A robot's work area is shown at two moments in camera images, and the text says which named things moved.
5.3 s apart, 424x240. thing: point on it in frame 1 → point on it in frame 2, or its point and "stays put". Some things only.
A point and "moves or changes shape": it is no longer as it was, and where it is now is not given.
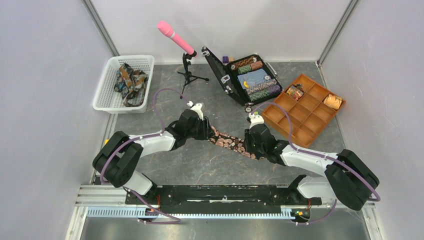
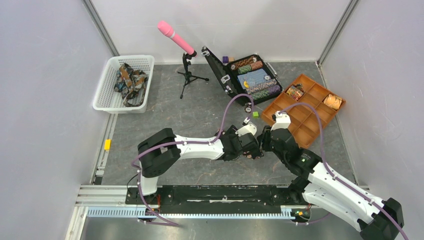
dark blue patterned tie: (131, 83) stays put
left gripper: (206, 133) → (230, 132)
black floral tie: (230, 142) moves or changes shape
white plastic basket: (108, 100) stays put
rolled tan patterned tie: (333, 101) stays put
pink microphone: (166, 29) stays put
